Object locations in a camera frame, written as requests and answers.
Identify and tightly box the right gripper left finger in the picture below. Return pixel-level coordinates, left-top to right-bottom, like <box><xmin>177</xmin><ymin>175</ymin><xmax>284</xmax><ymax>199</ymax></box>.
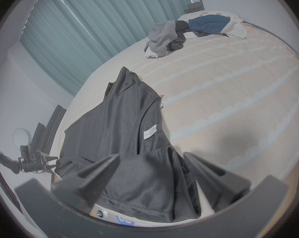
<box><xmin>52</xmin><ymin>153</ymin><xmax>120</xmax><ymax>209</ymax></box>

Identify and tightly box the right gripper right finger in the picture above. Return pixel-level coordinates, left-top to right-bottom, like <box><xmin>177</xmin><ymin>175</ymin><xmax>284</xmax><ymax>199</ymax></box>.
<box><xmin>184</xmin><ymin>152</ymin><xmax>251</xmax><ymax>212</ymax></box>

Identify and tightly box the black T-shirt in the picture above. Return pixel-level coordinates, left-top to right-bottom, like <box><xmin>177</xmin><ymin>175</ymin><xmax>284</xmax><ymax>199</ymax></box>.
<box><xmin>54</xmin><ymin>67</ymin><xmax>202</xmax><ymax>224</ymax></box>

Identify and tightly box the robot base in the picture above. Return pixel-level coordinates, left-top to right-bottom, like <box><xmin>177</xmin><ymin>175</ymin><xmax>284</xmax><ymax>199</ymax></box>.
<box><xmin>90</xmin><ymin>202</ymin><xmax>170</xmax><ymax>226</ymax></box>

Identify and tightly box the bed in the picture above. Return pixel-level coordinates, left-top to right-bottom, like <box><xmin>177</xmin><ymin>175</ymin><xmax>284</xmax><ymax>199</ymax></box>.
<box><xmin>50</xmin><ymin>0</ymin><xmax>299</xmax><ymax>216</ymax></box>

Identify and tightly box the pile of clothes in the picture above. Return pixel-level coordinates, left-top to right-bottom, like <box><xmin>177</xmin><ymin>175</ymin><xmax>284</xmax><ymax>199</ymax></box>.
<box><xmin>144</xmin><ymin>14</ymin><xmax>247</xmax><ymax>58</ymax></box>

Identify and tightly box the round white mirror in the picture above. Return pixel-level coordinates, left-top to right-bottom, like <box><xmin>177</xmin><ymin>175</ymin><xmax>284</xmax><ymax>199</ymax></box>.
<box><xmin>13</xmin><ymin>127</ymin><xmax>33</xmax><ymax>147</ymax></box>

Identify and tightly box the black chest of drawers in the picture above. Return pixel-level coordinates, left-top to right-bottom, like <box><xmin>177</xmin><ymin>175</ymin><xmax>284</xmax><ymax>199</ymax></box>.
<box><xmin>31</xmin><ymin>105</ymin><xmax>67</xmax><ymax>156</ymax></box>

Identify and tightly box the blue-green curtain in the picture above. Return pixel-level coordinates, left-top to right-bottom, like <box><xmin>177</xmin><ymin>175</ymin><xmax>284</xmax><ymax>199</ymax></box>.
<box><xmin>50</xmin><ymin>0</ymin><xmax>192</xmax><ymax>59</ymax></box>
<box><xmin>19</xmin><ymin>0</ymin><xmax>111</xmax><ymax>98</ymax></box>

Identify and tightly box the white printed pillow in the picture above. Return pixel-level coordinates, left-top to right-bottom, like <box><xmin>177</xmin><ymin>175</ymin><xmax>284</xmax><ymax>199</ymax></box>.
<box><xmin>177</xmin><ymin>10</ymin><xmax>243</xmax><ymax>25</ymax></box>

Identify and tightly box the grey bedside table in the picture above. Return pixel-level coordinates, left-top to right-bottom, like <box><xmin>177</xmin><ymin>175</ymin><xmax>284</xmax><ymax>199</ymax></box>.
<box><xmin>186</xmin><ymin>2</ymin><xmax>202</xmax><ymax>14</ymax></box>

